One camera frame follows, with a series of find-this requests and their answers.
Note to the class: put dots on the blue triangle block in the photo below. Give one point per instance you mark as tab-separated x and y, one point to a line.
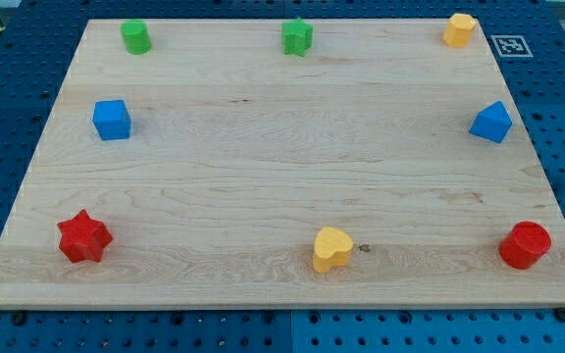
492	123

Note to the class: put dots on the yellow heart block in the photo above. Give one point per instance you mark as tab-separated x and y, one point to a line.
332	248

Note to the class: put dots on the wooden board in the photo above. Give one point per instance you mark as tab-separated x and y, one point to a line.
238	156

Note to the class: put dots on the green star block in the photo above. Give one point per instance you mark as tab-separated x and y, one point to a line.
297	37

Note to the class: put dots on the blue cube block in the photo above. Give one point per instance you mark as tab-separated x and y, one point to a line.
111	119

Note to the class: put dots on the green cylinder block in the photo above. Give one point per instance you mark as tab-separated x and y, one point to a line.
135	36

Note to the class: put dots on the red star block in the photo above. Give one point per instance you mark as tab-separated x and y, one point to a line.
83	238

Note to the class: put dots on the yellow hexagon block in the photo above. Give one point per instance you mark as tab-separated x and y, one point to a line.
459	30

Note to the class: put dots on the red cylinder block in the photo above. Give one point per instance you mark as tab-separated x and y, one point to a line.
524	245

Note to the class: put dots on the white fiducial marker tag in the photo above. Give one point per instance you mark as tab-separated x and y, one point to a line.
511	46

